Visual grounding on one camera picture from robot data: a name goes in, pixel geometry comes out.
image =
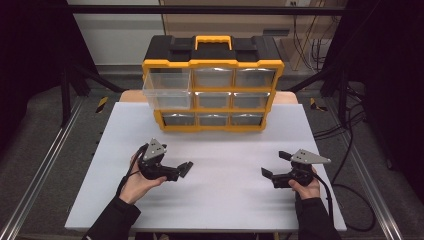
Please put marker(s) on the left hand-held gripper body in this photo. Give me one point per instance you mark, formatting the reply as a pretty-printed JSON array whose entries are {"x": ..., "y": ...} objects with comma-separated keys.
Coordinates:
[{"x": 154, "y": 168}]

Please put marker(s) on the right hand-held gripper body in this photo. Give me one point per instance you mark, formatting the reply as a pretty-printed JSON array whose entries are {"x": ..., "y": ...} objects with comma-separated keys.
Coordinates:
[{"x": 300, "y": 173}]

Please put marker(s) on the clear plastic drawer bin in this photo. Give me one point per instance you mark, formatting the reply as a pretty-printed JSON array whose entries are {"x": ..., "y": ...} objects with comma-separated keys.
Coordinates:
[{"x": 166, "y": 96}]

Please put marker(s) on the yellow and black organizer cabinet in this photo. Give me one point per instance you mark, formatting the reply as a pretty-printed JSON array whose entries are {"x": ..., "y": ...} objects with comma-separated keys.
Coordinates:
[{"x": 160, "y": 46}]

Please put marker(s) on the person's right hand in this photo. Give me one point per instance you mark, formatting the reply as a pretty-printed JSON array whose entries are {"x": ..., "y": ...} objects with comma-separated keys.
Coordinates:
[{"x": 308, "y": 190}]

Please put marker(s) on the person's left hand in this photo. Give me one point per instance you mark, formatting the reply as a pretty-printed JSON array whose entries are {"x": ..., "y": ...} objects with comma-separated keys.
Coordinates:
[{"x": 136, "y": 186}]

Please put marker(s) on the yellow black hazard tape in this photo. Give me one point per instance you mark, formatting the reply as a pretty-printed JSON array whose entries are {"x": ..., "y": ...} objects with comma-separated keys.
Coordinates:
[
  {"x": 315, "y": 105},
  {"x": 102, "y": 104}
]

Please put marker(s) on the light wooden table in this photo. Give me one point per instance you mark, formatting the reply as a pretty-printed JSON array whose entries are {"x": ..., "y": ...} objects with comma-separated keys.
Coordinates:
[{"x": 131, "y": 96}]

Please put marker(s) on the black metal stand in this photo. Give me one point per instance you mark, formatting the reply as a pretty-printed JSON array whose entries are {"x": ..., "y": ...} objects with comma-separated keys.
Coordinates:
[
  {"x": 66, "y": 90},
  {"x": 343, "y": 90}
]

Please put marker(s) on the set of clear drawers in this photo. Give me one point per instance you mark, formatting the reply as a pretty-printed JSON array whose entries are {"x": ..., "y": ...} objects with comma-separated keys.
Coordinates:
[{"x": 213, "y": 78}]

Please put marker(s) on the black curtain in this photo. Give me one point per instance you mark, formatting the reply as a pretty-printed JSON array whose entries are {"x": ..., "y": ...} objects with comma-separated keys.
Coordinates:
[
  {"x": 30, "y": 60},
  {"x": 393, "y": 83}
]

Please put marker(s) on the dark horizontal crossbar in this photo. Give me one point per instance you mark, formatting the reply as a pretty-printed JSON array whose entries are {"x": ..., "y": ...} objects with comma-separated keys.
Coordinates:
[{"x": 200, "y": 10}]

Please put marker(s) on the aluminium floor rail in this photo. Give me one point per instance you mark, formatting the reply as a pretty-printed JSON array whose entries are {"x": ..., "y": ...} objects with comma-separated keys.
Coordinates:
[
  {"x": 43, "y": 166},
  {"x": 363, "y": 173}
]

